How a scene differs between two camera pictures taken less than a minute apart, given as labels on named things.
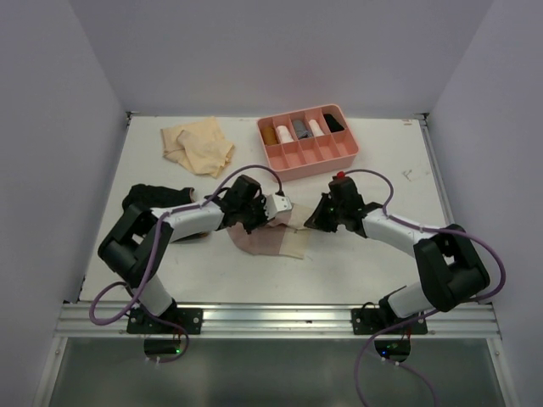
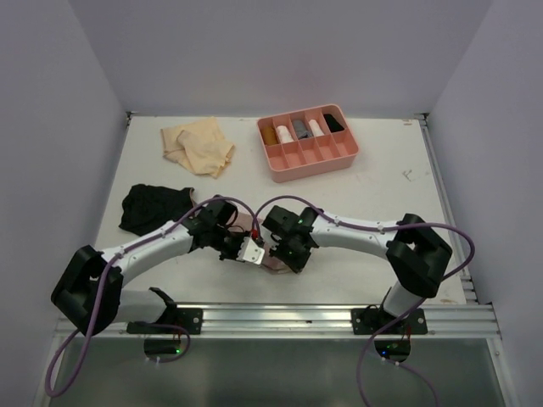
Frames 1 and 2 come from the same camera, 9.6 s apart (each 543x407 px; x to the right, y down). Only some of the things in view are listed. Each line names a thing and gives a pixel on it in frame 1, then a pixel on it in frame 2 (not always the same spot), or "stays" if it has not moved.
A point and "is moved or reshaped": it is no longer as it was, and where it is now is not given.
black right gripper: x=317 y=220 → x=296 y=263
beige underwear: x=199 y=146 stays
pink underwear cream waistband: x=283 y=235 is moved or reshaped
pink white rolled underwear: x=316 y=128 stays
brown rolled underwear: x=269 y=136 stays
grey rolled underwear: x=300 y=130 stays
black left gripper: x=260 y=201 → x=233 y=255
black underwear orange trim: x=153 y=197 stays
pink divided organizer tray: x=308 y=141 stays
